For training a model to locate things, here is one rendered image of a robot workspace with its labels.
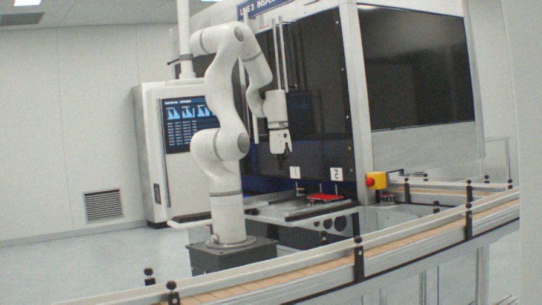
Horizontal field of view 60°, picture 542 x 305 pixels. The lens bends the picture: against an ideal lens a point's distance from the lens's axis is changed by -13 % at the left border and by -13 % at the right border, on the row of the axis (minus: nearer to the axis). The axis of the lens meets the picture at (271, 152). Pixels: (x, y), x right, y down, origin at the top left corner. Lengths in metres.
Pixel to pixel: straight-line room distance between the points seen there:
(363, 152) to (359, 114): 0.17
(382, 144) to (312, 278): 1.35
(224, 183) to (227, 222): 0.14
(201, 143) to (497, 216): 1.07
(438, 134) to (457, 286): 0.88
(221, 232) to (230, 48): 0.65
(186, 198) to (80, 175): 4.55
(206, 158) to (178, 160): 1.10
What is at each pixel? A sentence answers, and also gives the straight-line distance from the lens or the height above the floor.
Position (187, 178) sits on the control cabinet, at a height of 1.02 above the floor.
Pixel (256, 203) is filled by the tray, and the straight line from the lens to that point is 2.67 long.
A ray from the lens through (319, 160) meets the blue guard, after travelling 2.64.
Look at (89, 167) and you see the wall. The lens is 7.53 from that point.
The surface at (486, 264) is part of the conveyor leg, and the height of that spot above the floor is 0.75.
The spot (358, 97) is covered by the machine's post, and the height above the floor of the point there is 1.36.
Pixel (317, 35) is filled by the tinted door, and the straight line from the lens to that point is 2.62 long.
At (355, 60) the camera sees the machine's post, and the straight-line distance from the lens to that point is 2.41.
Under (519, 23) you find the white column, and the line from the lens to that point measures 0.89.
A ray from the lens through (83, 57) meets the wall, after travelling 7.62.
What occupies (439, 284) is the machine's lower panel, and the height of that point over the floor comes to 0.36.
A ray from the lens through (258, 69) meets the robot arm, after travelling 2.15.
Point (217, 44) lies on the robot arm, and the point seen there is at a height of 1.58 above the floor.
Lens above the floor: 1.28
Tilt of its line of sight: 3 degrees down
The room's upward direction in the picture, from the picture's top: 5 degrees counter-clockwise
